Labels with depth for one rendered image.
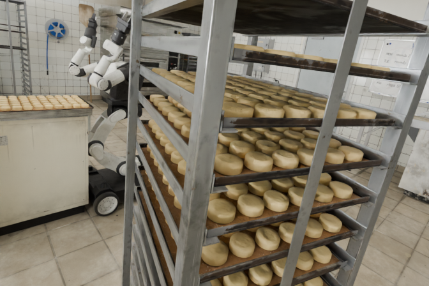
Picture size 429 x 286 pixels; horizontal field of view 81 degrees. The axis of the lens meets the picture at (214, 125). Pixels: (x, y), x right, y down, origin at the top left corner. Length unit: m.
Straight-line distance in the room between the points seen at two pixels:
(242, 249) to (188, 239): 0.16
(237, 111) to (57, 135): 1.81
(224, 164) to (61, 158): 1.84
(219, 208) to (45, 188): 1.88
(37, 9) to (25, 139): 4.42
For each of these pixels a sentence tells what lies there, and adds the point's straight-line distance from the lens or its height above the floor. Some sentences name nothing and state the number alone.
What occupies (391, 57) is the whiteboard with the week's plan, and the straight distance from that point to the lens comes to 4.90.
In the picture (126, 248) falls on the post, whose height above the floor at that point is 0.59.
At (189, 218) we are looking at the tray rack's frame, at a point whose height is 1.18.
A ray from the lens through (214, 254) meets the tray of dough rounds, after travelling 0.51.
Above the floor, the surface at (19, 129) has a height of 0.78.
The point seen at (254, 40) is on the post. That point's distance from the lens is 1.06.
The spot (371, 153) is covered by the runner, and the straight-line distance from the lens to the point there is 0.67.
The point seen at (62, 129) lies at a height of 0.75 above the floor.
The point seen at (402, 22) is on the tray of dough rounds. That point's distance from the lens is 0.57.
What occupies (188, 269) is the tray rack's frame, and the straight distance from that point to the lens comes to 0.44.
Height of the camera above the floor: 1.40
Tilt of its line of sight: 16 degrees down
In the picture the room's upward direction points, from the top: 8 degrees clockwise
